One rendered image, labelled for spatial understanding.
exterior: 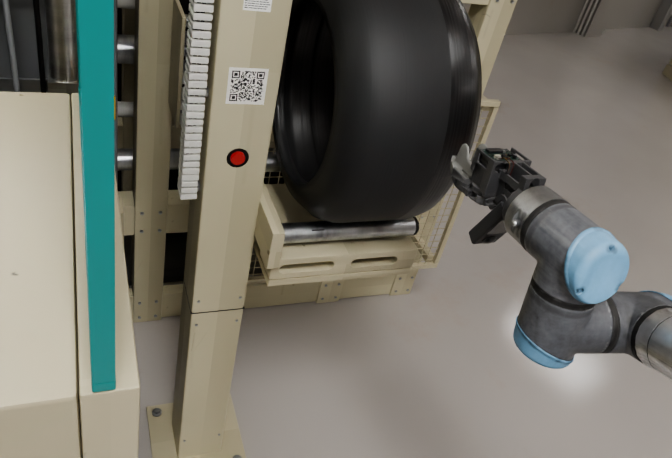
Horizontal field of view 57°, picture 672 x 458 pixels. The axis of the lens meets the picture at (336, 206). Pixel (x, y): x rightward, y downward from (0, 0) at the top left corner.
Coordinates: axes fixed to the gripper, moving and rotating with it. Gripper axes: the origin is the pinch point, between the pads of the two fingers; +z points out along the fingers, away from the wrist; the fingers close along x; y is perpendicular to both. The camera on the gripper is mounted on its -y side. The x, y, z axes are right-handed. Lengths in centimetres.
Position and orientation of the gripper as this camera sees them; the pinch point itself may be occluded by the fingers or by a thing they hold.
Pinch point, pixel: (456, 163)
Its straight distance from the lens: 111.6
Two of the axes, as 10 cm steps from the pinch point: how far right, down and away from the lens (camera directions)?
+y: 1.6, -8.7, -4.7
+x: -9.2, 0.4, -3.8
